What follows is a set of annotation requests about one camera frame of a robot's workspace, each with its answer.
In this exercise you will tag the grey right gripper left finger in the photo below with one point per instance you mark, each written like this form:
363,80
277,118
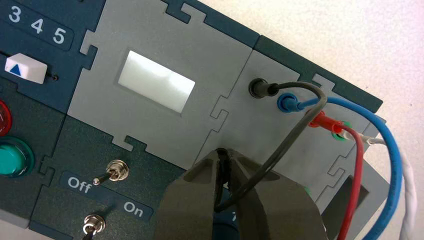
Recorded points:
185,215

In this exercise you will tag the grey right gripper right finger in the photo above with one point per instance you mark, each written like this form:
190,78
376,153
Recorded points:
285,212

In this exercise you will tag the white rectangular display window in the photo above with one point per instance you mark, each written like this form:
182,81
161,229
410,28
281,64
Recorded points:
155,81

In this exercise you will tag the blue grey modular task box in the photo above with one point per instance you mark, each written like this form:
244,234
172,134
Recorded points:
198,49

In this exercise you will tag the green round push button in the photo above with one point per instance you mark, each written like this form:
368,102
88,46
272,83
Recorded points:
13,159

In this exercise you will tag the red round push button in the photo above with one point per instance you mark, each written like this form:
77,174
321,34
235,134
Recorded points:
4,119

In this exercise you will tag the white slider key blue arrow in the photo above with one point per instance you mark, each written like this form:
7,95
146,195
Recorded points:
30,69

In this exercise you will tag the metal toggle switch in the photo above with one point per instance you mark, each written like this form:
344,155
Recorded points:
94,223
117,170

